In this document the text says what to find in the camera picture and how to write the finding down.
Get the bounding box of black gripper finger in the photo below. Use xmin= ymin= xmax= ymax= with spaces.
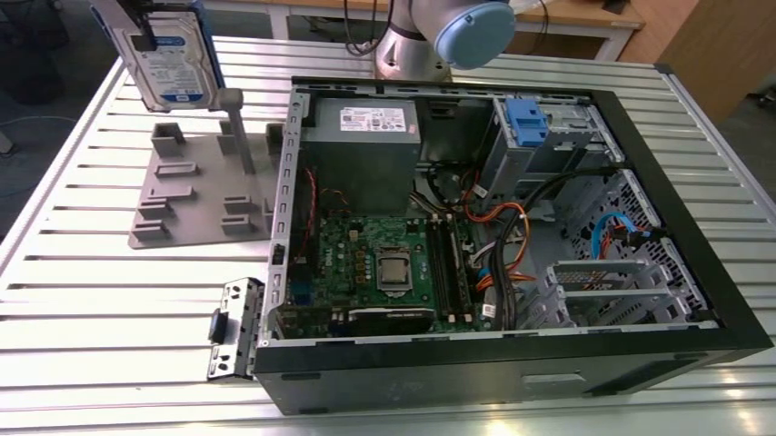
xmin=129 ymin=0 xmax=157 ymax=53

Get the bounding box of hard disk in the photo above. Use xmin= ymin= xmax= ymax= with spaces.
xmin=88 ymin=0 xmax=225 ymax=114

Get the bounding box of blue data wire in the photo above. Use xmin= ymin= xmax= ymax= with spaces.
xmin=591 ymin=211 xmax=663 ymax=261

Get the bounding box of orange red power wire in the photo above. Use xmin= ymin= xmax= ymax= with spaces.
xmin=609 ymin=220 xmax=645 ymax=251

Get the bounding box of metal disk bay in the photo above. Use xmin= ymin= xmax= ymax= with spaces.
xmin=543 ymin=258 xmax=708 ymax=328

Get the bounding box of grey parts rack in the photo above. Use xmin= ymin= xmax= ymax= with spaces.
xmin=126 ymin=88 xmax=286 ymax=250

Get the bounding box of grey power supply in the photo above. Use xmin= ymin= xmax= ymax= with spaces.
xmin=299 ymin=97 xmax=424 ymax=219

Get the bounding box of green motherboard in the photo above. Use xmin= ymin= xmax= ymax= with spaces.
xmin=287 ymin=215 xmax=486 ymax=337

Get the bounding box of CPU socket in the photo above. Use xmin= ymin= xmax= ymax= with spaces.
xmin=370 ymin=246 xmax=421 ymax=300

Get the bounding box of blue drive latch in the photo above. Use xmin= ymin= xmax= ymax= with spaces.
xmin=502 ymin=98 xmax=551 ymax=149

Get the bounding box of silver CPU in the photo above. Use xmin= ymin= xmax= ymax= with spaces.
xmin=376 ymin=257 xmax=414 ymax=290

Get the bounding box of metal optical drive cage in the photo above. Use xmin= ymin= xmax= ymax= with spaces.
xmin=481 ymin=94 xmax=625 ymax=201

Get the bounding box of black RAM stick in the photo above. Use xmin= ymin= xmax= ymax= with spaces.
xmin=444 ymin=213 xmax=478 ymax=322

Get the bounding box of black graphics card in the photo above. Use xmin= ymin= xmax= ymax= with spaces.
xmin=271 ymin=306 xmax=438 ymax=340

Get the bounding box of black PC case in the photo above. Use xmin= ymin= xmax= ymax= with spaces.
xmin=251 ymin=74 xmax=775 ymax=417

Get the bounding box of brown wooden cabinet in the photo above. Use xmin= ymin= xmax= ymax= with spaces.
xmin=621 ymin=0 xmax=776 ymax=124

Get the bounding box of metal slot retainer bracket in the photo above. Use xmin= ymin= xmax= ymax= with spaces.
xmin=205 ymin=275 xmax=269 ymax=382

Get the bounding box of wooden desk white frame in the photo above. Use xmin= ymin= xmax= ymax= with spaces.
xmin=266 ymin=0 xmax=648 ymax=63

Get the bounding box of orange wire bundle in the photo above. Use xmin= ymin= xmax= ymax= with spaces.
xmin=464 ymin=202 xmax=535 ymax=292

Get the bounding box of black cable bundle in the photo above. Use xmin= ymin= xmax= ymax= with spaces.
xmin=488 ymin=165 xmax=613 ymax=331

